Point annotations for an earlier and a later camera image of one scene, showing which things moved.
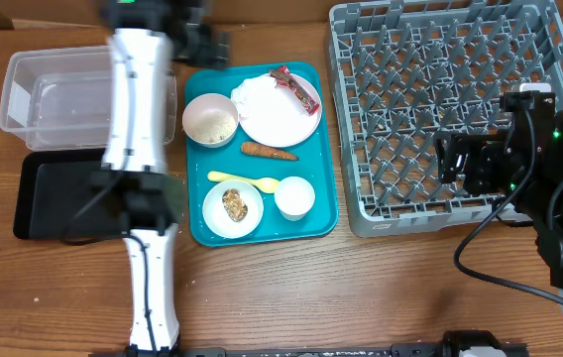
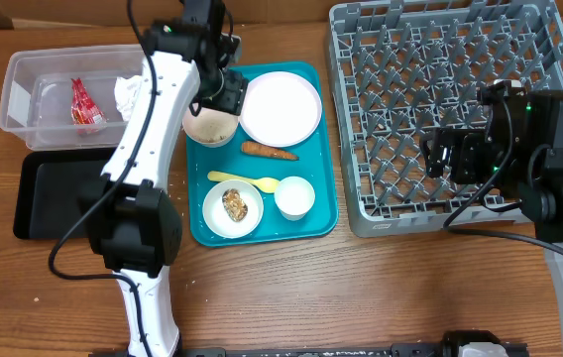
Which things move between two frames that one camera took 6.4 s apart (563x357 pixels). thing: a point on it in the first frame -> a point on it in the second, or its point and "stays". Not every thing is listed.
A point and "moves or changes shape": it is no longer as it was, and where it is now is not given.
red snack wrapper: x=282 y=76 -> x=85 y=112
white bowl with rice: x=210 y=120 stays
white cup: x=294 y=195 stays
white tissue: x=260 y=105 moves or changes shape
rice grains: x=210 y=126 stays
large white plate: x=278 y=119 stays
